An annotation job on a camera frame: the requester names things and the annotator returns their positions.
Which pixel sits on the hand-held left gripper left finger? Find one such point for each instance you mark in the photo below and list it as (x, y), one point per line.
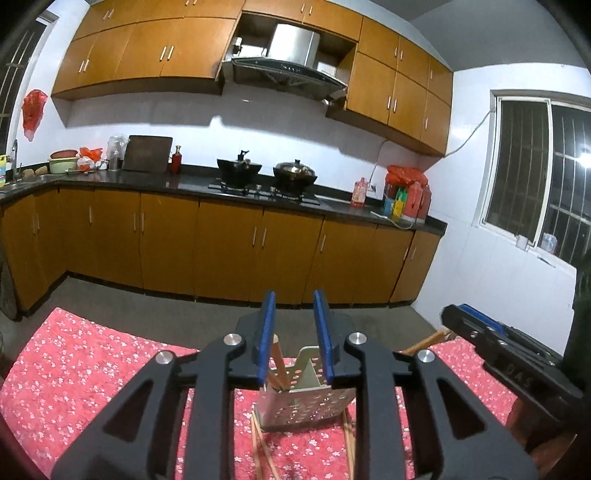
(267, 341)

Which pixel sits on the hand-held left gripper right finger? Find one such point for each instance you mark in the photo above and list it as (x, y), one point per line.
(324, 337)

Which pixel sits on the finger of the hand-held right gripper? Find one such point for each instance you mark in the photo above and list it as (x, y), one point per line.
(489, 318)
(468, 330)

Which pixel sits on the wooden chopstick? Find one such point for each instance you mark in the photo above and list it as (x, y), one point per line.
(276, 364)
(283, 376)
(425, 341)

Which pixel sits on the beige perforated utensil holder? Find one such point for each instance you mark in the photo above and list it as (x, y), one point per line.
(309, 401)

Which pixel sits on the group of wooden chopsticks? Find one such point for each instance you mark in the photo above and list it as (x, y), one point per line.
(258, 438)

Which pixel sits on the person's right forearm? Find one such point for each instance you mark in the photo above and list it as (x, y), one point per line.
(542, 438)

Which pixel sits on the white cup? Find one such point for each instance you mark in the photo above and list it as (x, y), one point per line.
(522, 243)

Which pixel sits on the small clear bottle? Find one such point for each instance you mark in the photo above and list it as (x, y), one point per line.
(548, 243)

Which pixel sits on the wooden base cabinets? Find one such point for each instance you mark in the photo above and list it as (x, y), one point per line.
(184, 244)

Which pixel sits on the red oil jugs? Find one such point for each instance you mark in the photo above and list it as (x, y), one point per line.
(421, 201)

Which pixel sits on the green bottle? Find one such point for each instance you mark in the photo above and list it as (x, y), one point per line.
(400, 203)

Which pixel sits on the blue container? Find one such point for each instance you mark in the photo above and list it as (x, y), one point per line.
(389, 206)

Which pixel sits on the pink bottle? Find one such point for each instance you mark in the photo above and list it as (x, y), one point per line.
(359, 194)

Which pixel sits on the black gas stove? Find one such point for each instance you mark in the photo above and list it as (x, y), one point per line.
(263, 191)

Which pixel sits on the large barred sliding window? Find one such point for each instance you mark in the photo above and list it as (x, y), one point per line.
(531, 170)

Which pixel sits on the red bag over jugs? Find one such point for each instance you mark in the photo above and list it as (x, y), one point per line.
(406, 175)

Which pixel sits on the black wok with lid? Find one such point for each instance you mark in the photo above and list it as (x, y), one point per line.
(295, 173)

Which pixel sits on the red floral tablecloth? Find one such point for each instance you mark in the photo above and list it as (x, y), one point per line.
(92, 369)

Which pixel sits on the black kitchen countertop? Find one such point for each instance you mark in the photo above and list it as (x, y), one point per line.
(184, 184)

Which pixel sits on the small red bottle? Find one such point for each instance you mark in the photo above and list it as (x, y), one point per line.
(175, 161)

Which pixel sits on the dark wooden cutting board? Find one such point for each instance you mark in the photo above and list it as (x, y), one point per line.
(147, 154)

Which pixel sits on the clear plastic bag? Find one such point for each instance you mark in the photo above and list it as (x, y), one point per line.
(117, 150)

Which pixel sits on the red and white plastic bag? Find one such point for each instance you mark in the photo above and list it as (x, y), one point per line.
(90, 158)

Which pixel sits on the green basin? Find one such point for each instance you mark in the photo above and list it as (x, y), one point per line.
(63, 165)

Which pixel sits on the potatoes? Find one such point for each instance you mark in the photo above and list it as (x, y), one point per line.
(36, 172)

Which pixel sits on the steel range hood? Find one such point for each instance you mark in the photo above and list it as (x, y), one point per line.
(291, 50)

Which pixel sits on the steel faucet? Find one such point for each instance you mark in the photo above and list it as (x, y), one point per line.
(14, 159)

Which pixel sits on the yellow detergent bottle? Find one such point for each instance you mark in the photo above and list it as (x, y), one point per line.
(2, 170)

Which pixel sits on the red hanging plastic bag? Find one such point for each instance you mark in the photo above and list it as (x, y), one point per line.
(33, 113)

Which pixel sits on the barred window beside sink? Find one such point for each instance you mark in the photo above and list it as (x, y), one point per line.
(18, 69)

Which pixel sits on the wooden wall cabinets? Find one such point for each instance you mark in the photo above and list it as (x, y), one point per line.
(184, 50)

